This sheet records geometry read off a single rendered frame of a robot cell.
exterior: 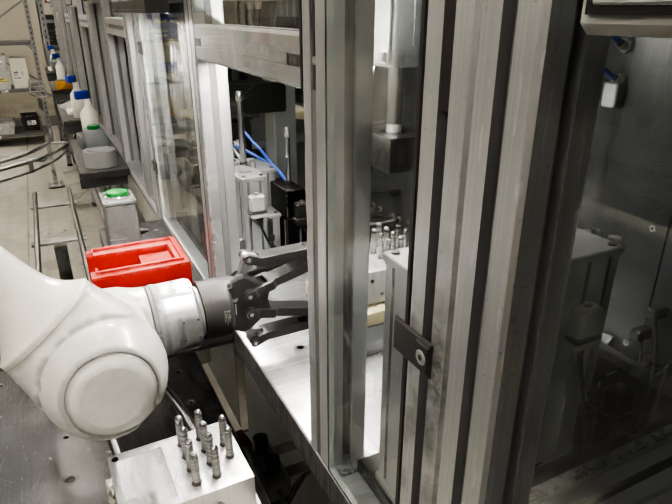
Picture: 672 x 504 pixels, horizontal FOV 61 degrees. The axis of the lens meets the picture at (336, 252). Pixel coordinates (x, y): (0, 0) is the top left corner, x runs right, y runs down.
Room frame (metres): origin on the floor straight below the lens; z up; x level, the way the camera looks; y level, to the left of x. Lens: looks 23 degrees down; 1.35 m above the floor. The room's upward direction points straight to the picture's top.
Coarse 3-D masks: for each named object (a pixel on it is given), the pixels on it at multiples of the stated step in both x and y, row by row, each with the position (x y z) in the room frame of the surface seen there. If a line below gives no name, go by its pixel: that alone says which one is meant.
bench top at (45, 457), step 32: (192, 352) 1.04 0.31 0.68; (0, 384) 0.93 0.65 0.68; (192, 384) 0.93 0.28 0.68; (0, 416) 0.83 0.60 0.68; (32, 416) 0.83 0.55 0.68; (160, 416) 0.83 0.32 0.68; (192, 416) 0.83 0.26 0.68; (0, 448) 0.75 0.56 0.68; (32, 448) 0.75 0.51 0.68; (64, 448) 0.75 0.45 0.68; (96, 448) 0.75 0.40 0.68; (128, 448) 0.75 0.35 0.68; (0, 480) 0.68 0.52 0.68; (32, 480) 0.68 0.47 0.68; (64, 480) 0.68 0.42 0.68; (96, 480) 0.68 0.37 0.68; (256, 480) 0.68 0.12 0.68
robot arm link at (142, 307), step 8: (104, 288) 0.61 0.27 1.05; (112, 288) 0.60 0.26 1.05; (120, 288) 0.60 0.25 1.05; (128, 288) 0.61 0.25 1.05; (136, 288) 0.61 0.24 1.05; (144, 288) 0.61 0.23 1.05; (120, 296) 0.57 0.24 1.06; (128, 296) 0.58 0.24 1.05; (136, 296) 0.59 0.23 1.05; (144, 296) 0.59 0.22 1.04; (136, 304) 0.57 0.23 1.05; (144, 304) 0.58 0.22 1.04; (136, 312) 0.55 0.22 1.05; (144, 312) 0.58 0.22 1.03; (152, 320) 0.57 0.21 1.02
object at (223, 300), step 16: (208, 288) 0.63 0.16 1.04; (224, 288) 0.63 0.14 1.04; (240, 288) 0.65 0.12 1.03; (208, 304) 0.61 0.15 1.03; (224, 304) 0.62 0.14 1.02; (240, 304) 0.65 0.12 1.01; (256, 304) 0.66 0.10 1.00; (208, 320) 0.60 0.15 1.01; (224, 320) 0.61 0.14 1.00; (240, 320) 0.65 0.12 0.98; (256, 320) 0.66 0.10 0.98; (208, 336) 0.61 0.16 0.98
